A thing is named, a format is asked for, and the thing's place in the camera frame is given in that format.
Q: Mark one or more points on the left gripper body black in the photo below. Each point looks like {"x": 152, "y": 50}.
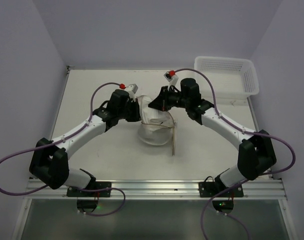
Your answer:
{"x": 136, "y": 110}

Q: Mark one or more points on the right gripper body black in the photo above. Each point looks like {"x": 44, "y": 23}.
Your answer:
{"x": 163, "y": 97}

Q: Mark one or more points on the white bra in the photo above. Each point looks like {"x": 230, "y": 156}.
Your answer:
{"x": 149, "y": 115}

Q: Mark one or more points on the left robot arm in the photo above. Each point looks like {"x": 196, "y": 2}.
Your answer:
{"x": 50, "y": 159}

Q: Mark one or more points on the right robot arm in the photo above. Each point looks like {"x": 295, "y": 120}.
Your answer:
{"x": 255, "y": 151}

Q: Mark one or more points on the white plastic basket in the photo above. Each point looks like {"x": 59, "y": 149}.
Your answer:
{"x": 231, "y": 78}

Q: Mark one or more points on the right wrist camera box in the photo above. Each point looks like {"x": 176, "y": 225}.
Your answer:
{"x": 171, "y": 77}

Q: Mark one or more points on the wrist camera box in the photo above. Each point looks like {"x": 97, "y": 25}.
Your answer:
{"x": 132, "y": 89}
{"x": 171, "y": 77}

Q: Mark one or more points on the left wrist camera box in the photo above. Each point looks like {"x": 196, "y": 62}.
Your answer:
{"x": 132, "y": 89}

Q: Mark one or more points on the aluminium rail frame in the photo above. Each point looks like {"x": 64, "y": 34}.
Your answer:
{"x": 154, "y": 195}

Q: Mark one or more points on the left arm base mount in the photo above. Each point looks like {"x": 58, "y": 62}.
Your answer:
{"x": 87, "y": 199}

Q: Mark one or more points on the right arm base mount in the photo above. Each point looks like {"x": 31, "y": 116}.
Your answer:
{"x": 210, "y": 187}

